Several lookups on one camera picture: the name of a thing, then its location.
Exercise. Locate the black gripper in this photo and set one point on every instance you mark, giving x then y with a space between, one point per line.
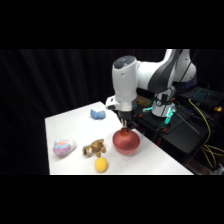
126 115

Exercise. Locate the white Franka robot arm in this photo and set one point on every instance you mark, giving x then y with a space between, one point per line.
150 73

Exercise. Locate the pink bowl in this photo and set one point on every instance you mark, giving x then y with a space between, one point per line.
126 143

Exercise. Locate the yellow ball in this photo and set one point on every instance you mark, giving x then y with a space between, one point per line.
101 164

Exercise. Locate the blue plush toy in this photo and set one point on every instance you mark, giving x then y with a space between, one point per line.
98 114

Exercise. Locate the brown tiger plush toy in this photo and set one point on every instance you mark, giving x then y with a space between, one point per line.
95 147

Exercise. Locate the black robot stand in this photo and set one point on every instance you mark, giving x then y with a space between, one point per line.
180 133

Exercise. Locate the pastel white pink plush toy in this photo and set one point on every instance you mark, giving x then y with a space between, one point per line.
64 147

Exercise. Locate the black laptop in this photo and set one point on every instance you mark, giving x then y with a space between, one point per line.
203 95

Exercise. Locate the small yellow object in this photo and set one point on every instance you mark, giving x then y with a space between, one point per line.
218 109

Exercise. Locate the black curtain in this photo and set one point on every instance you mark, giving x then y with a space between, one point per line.
33 83

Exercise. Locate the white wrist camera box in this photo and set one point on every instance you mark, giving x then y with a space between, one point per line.
112 103

